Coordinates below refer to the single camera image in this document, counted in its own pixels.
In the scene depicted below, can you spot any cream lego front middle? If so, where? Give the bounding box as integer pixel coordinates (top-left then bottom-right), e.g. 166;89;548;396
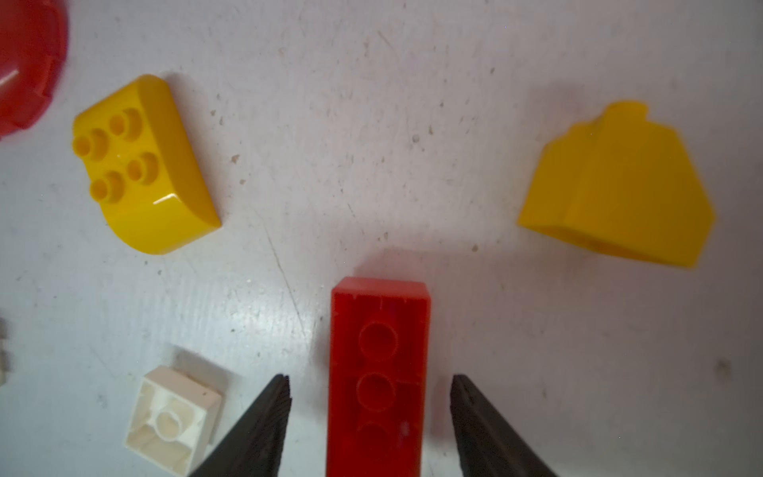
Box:
125;366;223;476

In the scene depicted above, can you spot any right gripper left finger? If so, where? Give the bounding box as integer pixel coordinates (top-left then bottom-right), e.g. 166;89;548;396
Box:
191;375;292;477

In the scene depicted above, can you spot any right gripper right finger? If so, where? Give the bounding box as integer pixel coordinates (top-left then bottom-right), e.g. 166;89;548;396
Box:
450;375;556;477

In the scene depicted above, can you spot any yellow small lego lower right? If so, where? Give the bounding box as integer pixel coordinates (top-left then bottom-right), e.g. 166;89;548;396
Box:
518;101;715;268

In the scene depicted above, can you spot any red arch lego piece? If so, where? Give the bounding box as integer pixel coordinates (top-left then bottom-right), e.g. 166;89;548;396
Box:
1;0;69;137

